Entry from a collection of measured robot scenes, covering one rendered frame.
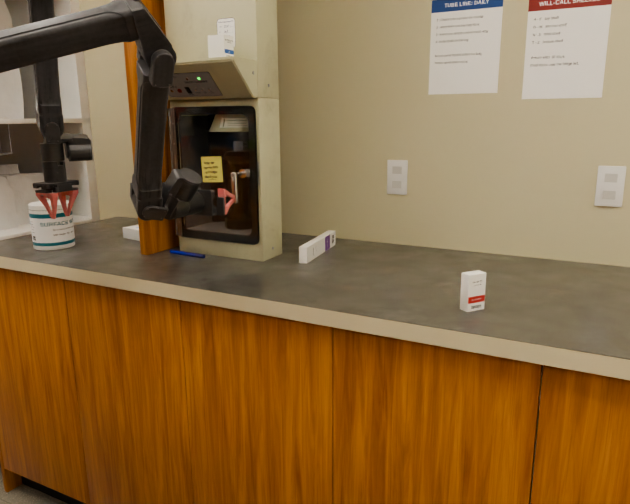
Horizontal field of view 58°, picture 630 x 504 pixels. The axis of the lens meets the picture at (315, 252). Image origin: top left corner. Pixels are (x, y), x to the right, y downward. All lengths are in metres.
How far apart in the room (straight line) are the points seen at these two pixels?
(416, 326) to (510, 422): 0.27
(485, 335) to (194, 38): 1.16
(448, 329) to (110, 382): 1.08
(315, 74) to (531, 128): 0.74
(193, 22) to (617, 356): 1.37
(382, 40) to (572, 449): 1.31
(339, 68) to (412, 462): 1.26
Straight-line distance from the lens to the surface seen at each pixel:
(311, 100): 2.03
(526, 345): 1.15
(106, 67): 2.64
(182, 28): 1.80
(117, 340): 1.76
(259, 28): 1.66
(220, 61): 1.56
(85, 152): 1.69
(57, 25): 1.10
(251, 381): 1.48
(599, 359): 1.15
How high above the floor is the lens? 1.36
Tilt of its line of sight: 13 degrees down
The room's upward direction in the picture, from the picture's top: straight up
